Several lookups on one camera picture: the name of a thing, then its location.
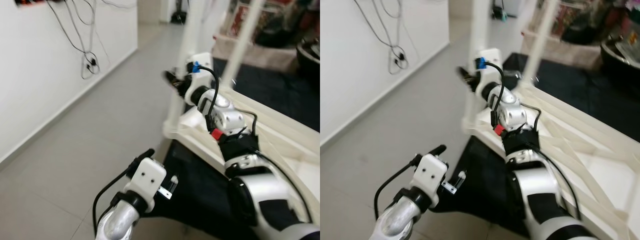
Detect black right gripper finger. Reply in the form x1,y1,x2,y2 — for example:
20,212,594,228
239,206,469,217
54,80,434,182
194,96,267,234
455,66,476,91
163,69,184,94

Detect white plastic children table top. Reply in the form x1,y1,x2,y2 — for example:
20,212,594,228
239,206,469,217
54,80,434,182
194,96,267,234
462,84,640,240
162,84,321,229

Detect black tablecloth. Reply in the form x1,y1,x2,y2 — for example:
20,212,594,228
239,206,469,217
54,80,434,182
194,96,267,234
149,57,321,240
429,52,640,236

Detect patterned bench cloth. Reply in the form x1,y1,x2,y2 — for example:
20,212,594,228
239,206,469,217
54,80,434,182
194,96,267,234
212,32,301,74
519,27,604,71

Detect red printed box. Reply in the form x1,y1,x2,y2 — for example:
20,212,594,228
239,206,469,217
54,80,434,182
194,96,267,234
227,2,261,39
537,0,576,36

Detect black bag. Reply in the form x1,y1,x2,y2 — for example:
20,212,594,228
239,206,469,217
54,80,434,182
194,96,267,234
562,2,606,45
254,4,301,49

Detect black wok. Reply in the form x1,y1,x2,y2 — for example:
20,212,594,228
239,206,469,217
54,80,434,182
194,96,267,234
295,37,321,84
599,34,640,84

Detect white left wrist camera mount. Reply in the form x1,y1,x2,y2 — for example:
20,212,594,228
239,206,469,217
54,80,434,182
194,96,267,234
123,157,168,214
411,153,449,209

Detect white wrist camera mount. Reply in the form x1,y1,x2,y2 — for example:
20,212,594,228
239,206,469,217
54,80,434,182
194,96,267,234
123,157,168,214
183,52,215,106
411,153,449,209
472,48,504,101

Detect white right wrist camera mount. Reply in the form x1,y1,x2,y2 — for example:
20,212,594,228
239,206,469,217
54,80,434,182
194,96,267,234
472,48,504,101
183,52,215,106

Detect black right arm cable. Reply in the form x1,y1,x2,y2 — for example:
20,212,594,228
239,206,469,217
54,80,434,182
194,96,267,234
198,64,221,119
484,60,506,114

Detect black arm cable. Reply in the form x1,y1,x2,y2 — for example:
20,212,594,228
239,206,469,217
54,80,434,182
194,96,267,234
198,64,221,119
92,167,134,236
484,60,506,114
373,159,421,234

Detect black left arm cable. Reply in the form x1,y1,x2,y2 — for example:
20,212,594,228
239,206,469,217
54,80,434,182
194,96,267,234
92,167,134,236
373,159,421,234

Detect black wall cables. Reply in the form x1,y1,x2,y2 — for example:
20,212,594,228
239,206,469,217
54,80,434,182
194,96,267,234
352,0,411,76
47,0,109,81

